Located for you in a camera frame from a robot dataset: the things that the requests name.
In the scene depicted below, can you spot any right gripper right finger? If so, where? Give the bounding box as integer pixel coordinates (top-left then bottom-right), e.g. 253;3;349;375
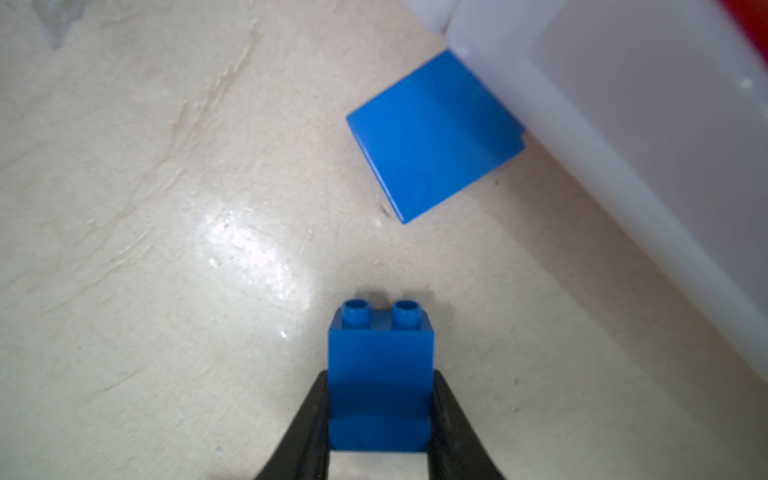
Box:
427;370;505;480

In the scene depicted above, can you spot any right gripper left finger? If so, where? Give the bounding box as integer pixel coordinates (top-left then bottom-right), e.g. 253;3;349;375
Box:
255;370;330;480

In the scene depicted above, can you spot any blue lego pair back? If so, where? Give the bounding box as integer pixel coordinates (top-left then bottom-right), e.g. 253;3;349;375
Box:
347;50;525;223

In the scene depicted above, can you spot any square red lego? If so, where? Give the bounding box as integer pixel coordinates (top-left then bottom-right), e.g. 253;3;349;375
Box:
719;0;768;63

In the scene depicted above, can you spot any left white bin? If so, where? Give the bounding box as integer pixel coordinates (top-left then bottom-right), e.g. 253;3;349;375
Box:
408;1;767;375

